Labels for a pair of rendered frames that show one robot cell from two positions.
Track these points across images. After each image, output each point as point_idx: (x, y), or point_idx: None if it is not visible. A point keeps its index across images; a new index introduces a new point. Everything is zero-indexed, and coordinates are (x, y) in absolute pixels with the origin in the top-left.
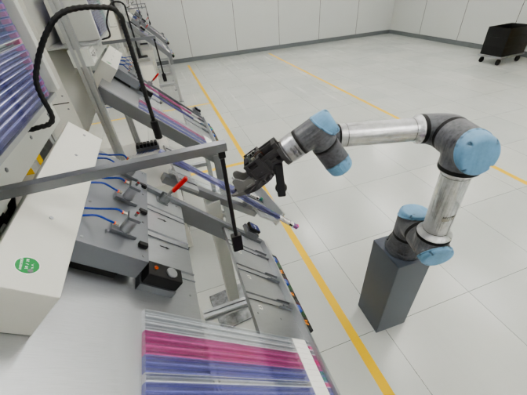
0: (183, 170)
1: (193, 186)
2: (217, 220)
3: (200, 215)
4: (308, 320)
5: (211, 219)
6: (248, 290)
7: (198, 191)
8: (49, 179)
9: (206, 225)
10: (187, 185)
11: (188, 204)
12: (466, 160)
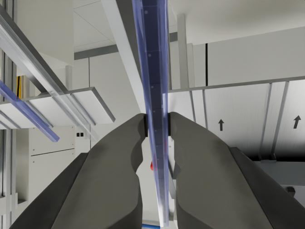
0: (41, 110)
1: (89, 102)
2: (115, 0)
3: (135, 50)
4: None
5: (124, 19)
6: None
7: (92, 91)
8: None
9: (130, 14)
10: (101, 113)
11: (133, 88)
12: None
